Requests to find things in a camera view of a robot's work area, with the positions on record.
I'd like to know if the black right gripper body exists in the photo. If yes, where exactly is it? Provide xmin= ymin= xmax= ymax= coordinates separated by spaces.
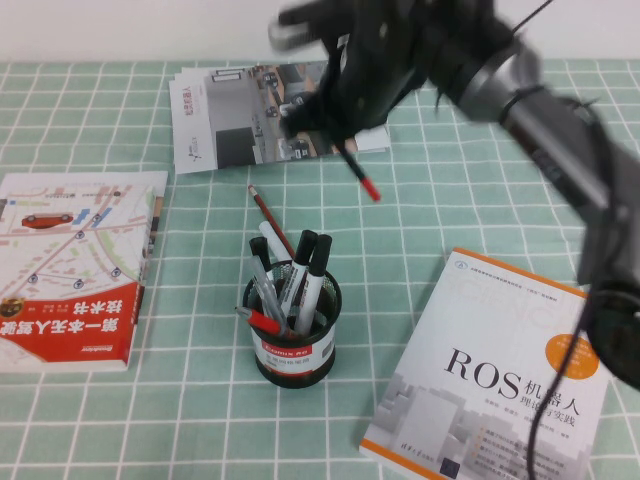
xmin=279 ymin=0 xmax=441 ymax=139

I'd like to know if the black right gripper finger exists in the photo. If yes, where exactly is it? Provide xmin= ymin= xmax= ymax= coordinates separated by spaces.
xmin=277 ymin=95 xmax=335 ymax=140
xmin=328 ymin=106 xmax=382 ymax=148

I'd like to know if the red and black pen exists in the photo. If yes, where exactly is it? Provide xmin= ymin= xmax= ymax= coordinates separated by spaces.
xmin=337 ymin=142 xmax=383 ymax=203

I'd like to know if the white marker pen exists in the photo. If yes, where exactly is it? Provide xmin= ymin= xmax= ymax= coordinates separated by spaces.
xmin=257 ymin=221 xmax=294 ymax=263

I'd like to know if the transparent grey pen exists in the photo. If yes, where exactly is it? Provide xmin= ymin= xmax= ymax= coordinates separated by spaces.
xmin=251 ymin=262 xmax=291 ymax=334

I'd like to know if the red pen with silver tip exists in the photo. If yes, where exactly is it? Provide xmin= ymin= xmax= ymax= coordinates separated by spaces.
xmin=234 ymin=305 xmax=301 ymax=340

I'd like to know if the black mesh pen holder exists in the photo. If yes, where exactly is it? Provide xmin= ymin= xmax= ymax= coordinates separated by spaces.
xmin=242 ymin=259 xmax=343 ymax=389

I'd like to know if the robot photo brochure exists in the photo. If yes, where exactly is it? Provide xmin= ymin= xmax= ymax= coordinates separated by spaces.
xmin=168 ymin=60 xmax=392 ymax=176

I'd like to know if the red pencil with eraser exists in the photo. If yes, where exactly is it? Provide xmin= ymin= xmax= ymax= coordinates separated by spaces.
xmin=247 ymin=184 xmax=296 ymax=259

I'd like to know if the white marker with black cap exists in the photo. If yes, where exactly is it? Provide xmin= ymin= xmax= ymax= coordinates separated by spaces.
xmin=277 ymin=229 xmax=320 ymax=322
xmin=248 ymin=236 xmax=276 ymax=286
xmin=292 ymin=233 xmax=334 ymax=334

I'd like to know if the white orange ROS book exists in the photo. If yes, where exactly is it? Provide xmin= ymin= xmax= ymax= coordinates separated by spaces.
xmin=358 ymin=246 xmax=626 ymax=480

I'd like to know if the red white map book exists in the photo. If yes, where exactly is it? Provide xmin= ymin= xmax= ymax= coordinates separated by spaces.
xmin=0 ymin=171 xmax=170 ymax=374

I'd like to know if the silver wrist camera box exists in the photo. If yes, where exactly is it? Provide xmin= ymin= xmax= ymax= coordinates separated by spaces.
xmin=266 ymin=14 xmax=326 ymax=54

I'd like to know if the black camera cable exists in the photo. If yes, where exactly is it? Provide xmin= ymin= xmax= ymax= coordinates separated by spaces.
xmin=519 ymin=284 xmax=601 ymax=480

